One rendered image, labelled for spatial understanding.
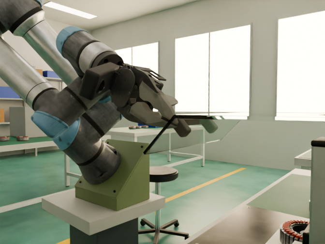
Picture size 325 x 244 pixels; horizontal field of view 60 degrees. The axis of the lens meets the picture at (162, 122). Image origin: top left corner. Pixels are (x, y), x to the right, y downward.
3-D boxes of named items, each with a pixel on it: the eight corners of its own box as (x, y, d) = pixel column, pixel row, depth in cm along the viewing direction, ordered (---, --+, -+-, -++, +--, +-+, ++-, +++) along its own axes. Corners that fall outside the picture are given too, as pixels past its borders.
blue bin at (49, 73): (37, 78, 676) (37, 71, 676) (53, 80, 709) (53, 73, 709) (47, 77, 651) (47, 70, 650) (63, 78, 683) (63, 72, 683)
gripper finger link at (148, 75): (167, 84, 46) (133, 62, 51) (161, 83, 45) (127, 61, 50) (155, 109, 48) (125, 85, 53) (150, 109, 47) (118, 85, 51)
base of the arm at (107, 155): (79, 182, 103) (61, 166, 97) (99, 149, 111) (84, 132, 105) (107, 186, 94) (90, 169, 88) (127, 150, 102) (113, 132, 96)
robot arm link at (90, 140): (67, 155, 100) (41, 130, 92) (96, 129, 103) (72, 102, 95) (80, 169, 90) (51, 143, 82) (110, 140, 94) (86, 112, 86)
